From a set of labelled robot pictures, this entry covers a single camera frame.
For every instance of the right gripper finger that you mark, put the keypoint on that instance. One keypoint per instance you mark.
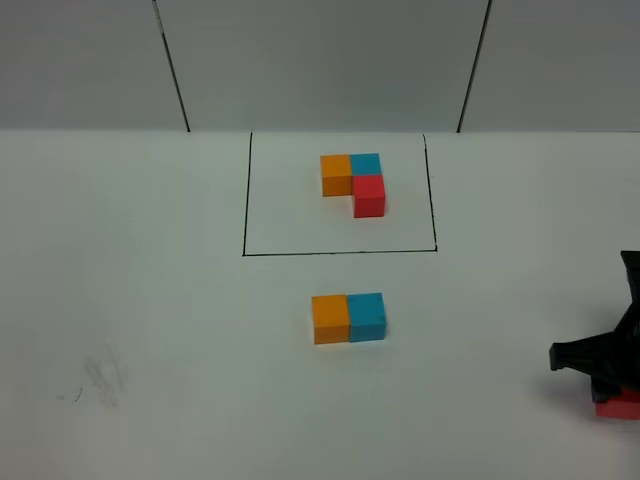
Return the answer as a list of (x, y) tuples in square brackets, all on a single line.
[(612, 357), (603, 391)]

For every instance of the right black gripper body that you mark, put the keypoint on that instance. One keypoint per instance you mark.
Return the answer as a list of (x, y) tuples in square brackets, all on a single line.
[(628, 327)]

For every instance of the red template cube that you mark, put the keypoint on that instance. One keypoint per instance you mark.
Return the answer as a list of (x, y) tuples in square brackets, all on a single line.
[(369, 196)]

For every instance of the blue template cube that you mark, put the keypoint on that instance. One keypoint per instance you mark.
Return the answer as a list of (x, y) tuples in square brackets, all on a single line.
[(365, 164)]

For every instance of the orange template cube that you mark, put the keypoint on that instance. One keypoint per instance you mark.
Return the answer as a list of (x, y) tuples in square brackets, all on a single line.
[(336, 175)]

